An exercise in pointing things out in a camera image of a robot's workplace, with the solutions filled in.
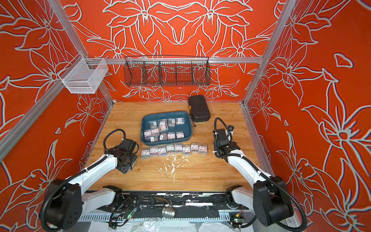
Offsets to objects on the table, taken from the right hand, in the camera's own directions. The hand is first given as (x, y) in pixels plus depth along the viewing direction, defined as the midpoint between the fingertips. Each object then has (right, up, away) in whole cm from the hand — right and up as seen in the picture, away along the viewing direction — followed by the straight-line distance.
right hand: (224, 139), depth 87 cm
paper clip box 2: (-28, +2, +11) cm, 30 cm away
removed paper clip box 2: (-44, -8, +3) cm, 45 cm away
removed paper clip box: (-49, -9, +1) cm, 50 cm away
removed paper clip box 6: (-18, -6, +4) cm, 19 cm away
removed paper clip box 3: (-39, -8, +3) cm, 40 cm away
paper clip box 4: (-27, +11, +17) cm, 34 cm away
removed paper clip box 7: (-13, -7, +3) cm, 15 cm away
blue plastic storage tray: (-38, +6, +14) cm, 41 cm away
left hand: (-56, -13, 0) cm, 58 cm away
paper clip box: (-23, -7, +3) cm, 25 cm away
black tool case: (-13, +17, +18) cm, 28 cm away
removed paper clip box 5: (-29, -7, +3) cm, 30 cm away
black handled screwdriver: (-17, +8, +19) cm, 27 cm away
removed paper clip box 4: (-34, -7, +3) cm, 35 cm away
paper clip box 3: (-34, +1, +9) cm, 35 cm away
